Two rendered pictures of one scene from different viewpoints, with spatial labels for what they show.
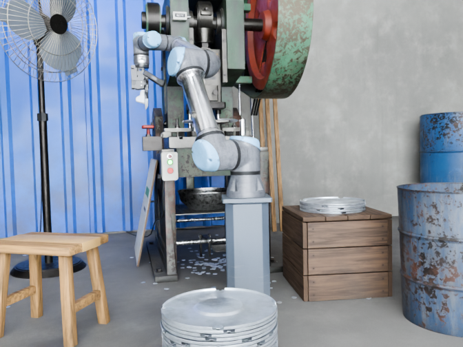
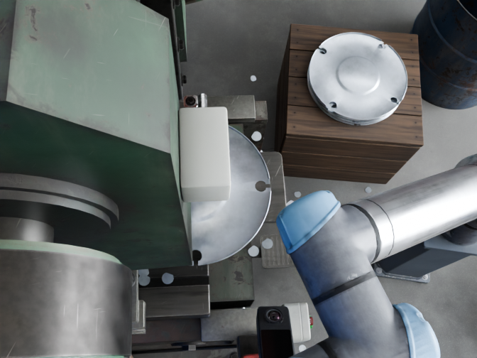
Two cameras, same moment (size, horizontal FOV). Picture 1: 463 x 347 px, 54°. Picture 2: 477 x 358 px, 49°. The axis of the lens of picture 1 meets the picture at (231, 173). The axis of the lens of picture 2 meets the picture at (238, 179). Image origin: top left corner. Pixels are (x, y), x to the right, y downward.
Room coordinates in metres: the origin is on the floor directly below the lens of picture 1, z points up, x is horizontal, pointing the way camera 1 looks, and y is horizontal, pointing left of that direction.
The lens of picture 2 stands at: (2.34, 0.41, 1.72)
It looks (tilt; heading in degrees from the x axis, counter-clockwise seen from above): 70 degrees down; 272
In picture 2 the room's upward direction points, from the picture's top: 8 degrees clockwise
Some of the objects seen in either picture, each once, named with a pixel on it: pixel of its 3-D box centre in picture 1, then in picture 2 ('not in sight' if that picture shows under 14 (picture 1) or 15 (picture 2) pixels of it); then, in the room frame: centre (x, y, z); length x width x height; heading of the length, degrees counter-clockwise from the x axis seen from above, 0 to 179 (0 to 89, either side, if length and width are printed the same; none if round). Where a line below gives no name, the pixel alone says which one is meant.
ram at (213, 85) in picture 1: (206, 75); not in sight; (2.52, 0.12, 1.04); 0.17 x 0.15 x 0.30; 13
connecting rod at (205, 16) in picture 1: (203, 34); not in sight; (2.56, 0.13, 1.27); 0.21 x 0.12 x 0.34; 13
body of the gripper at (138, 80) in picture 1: (140, 78); not in sight; (2.25, 0.43, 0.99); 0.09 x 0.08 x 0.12; 103
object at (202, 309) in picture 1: (219, 306); not in sight; (1.14, 0.04, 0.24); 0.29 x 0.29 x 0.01
